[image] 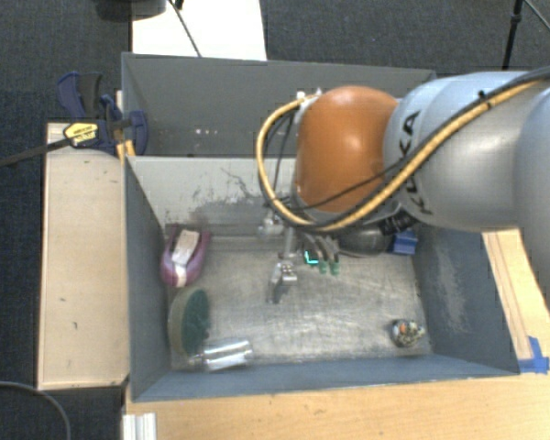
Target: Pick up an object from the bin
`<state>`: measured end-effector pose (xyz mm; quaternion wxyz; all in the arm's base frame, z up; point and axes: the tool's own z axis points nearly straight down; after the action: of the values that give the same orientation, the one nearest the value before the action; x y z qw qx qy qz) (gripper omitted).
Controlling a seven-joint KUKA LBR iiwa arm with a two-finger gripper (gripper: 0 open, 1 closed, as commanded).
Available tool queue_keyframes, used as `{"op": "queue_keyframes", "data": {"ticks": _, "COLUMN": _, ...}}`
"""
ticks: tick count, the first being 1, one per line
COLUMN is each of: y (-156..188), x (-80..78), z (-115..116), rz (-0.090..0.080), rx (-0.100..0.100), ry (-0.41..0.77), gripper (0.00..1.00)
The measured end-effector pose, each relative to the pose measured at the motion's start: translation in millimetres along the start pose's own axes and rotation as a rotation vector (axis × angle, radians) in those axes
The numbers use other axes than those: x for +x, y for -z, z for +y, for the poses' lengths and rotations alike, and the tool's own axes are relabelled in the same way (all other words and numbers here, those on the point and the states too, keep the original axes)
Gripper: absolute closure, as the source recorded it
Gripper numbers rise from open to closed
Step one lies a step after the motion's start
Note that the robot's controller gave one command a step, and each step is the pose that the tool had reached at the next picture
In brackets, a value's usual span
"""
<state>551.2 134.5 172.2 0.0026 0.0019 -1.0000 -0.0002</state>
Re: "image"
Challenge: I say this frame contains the grey metal bin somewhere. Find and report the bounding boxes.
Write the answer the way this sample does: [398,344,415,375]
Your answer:
[120,51,522,403]

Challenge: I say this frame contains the dark grey rounded object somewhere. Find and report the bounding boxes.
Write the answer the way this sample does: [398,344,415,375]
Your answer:
[338,225,391,255]

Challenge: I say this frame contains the green and beige round sponge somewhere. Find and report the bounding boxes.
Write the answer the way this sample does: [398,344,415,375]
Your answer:
[168,287,212,358]

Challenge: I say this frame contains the blue ribbed block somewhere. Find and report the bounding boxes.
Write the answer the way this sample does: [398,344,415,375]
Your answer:
[388,229,418,255]

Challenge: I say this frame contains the pale wood flat board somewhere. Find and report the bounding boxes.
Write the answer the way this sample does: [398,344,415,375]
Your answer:
[37,122,131,391]

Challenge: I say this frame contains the black cylinder on white bracket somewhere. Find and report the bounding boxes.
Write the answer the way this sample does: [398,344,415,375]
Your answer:
[379,211,416,238]

